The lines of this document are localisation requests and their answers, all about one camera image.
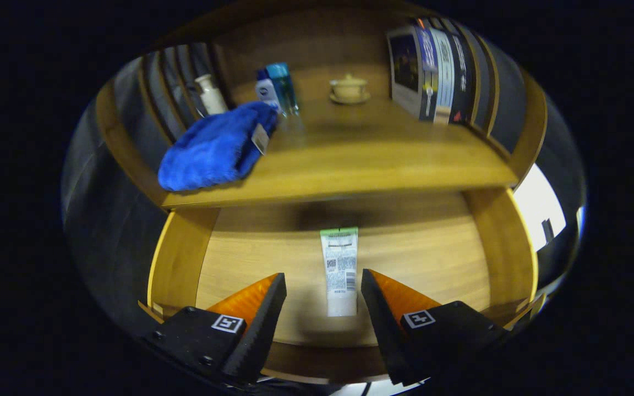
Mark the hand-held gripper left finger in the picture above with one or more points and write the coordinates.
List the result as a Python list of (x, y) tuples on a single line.
[(253, 330)]

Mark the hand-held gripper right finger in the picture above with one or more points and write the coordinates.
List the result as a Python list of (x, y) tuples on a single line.
[(388, 330)]

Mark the white tube with green end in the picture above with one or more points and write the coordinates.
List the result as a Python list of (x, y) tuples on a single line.
[(340, 275)]

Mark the wooden drawer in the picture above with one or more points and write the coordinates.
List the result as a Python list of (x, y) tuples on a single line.
[(421, 264)]

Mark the wooden countertop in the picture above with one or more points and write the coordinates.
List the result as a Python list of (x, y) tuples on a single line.
[(372, 159)]

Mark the blue towel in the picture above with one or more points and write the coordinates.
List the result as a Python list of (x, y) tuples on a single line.
[(212, 151)]

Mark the black backdrop cloth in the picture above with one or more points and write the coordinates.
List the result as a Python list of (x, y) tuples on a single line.
[(102, 220)]

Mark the white box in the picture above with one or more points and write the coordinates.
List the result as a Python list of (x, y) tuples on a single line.
[(537, 209)]

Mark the beige saucer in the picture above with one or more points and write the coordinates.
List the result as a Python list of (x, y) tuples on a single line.
[(350, 100)]

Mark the white pump bottle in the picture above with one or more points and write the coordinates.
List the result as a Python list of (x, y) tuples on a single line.
[(211, 96)]

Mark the white bottle with blue cap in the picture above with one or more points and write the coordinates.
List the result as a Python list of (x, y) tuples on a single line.
[(266, 91)]

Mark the teal transparent bottle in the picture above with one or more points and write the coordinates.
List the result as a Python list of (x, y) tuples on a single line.
[(285, 91)]

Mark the beige lidded tea cup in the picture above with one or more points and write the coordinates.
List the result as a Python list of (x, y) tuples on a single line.
[(348, 87)]

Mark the book with pale spine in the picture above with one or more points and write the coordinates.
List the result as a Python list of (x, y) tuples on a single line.
[(442, 77)]

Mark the book with black spine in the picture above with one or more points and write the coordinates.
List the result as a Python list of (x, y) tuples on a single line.
[(463, 71)]

